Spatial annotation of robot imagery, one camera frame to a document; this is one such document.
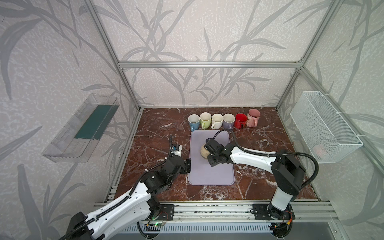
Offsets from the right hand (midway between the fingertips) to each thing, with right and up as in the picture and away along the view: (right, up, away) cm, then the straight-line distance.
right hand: (211, 154), depth 89 cm
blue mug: (-11, +20, +11) cm, 25 cm away
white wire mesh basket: (+48, +13, -27) cm, 57 cm away
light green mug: (-3, +21, +12) cm, 24 cm away
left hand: (-13, +2, -11) cm, 17 cm away
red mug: (+23, +21, +19) cm, 36 cm away
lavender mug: (+14, +20, +19) cm, 31 cm away
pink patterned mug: (+30, +23, +13) cm, 40 cm away
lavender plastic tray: (-6, -11, -4) cm, 13 cm away
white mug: (+5, +20, +13) cm, 24 cm away
